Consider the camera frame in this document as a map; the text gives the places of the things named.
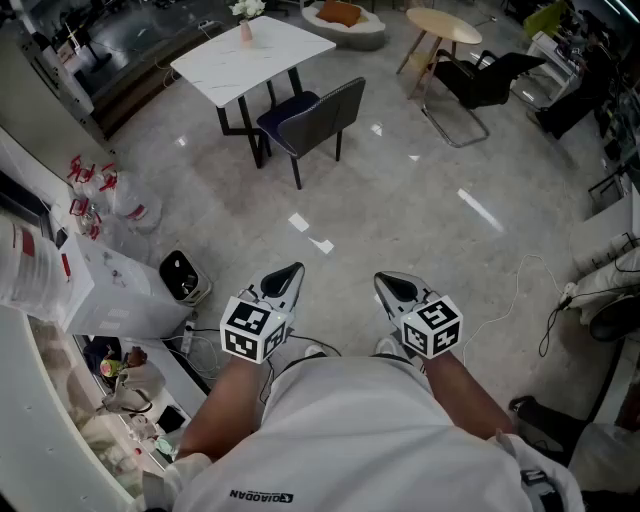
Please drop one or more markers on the round wooden side table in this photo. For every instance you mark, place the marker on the round wooden side table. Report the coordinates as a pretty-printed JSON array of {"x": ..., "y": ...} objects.
[{"x": 445, "y": 25}]

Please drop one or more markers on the beige handbag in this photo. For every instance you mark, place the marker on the beige handbag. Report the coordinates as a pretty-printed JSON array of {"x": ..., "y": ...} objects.
[{"x": 132, "y": 387}]

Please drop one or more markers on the white power strip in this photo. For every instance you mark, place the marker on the white power strip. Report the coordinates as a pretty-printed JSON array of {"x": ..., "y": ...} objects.
[{"x": 187, "y": 337}]

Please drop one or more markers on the person's right forearm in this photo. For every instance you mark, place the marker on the person's right forearm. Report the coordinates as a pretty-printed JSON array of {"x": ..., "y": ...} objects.
[{"x": 465, "y": 395}]

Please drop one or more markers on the person's right white shoe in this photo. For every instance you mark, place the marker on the person's right white shoe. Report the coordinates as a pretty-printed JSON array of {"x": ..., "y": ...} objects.
[{"x": 386, "y": 346}]

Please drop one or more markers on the black round seat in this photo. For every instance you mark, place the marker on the black round seat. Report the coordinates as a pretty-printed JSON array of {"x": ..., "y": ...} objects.
[{"x": 617, "y": 320}]

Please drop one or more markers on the person's left forearm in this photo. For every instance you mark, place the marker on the person's left forearm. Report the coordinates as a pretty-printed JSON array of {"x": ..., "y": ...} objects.
[{"x": 225, "y": 400}]

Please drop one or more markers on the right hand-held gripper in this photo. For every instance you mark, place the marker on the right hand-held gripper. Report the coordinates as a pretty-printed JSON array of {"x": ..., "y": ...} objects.
[{"x": 430, "y": 327}]

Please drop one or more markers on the white flower bunch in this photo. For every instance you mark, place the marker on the white flower bunch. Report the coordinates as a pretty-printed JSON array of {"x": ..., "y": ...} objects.
[{"x": 247, "y": 7}]

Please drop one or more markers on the large jug with red label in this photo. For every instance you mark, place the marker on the large jug with red label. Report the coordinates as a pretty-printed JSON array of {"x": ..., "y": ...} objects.
[{"x": 30, "y": 275}]

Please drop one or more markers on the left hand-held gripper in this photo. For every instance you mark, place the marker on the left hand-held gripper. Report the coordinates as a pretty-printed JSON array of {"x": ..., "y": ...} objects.
[{"x": 250, "y": 330}]

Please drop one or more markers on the person's white t-shirt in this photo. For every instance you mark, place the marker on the person's white t-shirt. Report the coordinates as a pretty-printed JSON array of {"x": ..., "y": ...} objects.
[{"x": 350, "y": 440}]

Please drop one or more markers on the orange cushion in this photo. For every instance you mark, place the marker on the orange cushion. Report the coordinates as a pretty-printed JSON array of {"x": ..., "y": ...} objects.
[{"x": 339, "y": 12}]

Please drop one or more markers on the grey metal locker cabinet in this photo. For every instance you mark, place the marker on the grey metal locker cabinet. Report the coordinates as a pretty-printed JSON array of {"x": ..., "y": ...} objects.
[{"x": 45, "y": 85}]

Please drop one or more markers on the white curved counter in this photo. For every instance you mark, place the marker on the white curved counter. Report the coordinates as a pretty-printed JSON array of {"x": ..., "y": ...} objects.
[{"x": 30, "y": 400}]

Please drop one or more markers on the white round lounge seat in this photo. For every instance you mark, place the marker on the white round lounge seat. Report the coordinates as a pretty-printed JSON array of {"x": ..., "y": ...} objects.
[{"x": 355, "y": 35}]

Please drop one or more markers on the beige unit with black opening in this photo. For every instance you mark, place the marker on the beige unit with black opening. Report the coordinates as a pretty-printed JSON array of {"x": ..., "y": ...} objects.
[{"x": 187, "y": 295}]

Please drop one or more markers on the white marble table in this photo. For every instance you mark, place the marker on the white marble table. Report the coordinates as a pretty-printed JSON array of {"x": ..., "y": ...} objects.
[{"x": 250, "y": 65}]

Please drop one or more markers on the black cantilever office chair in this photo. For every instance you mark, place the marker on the black cantilever office chair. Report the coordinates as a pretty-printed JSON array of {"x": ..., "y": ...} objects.
[{"x": 480, "y": 82}]

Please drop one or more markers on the white water dispenser cabinet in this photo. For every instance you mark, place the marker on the white water dispenser cabinet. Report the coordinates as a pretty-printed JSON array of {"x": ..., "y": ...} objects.
[{"x": 120, "y": 295}]

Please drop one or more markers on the person's white shoe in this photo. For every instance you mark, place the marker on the person's white shoe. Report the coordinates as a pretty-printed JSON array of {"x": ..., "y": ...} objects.
[
  {"x": 386, "y": 346},
  {"x": 315, "y": 351}
]

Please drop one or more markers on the person's left white shoe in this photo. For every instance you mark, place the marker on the person's left white shoe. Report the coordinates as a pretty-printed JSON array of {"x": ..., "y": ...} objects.
[{"x": 315, "y": 351}]

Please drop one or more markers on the dark blue dining chair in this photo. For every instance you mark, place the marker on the dark blue dining chair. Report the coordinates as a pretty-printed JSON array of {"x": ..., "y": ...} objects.
[{"x": 320, "y": 120}]

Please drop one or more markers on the group of clear water jugs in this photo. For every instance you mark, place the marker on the group of clear water jugs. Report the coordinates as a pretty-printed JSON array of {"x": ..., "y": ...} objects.
[{"x": 130, "y": 200}]

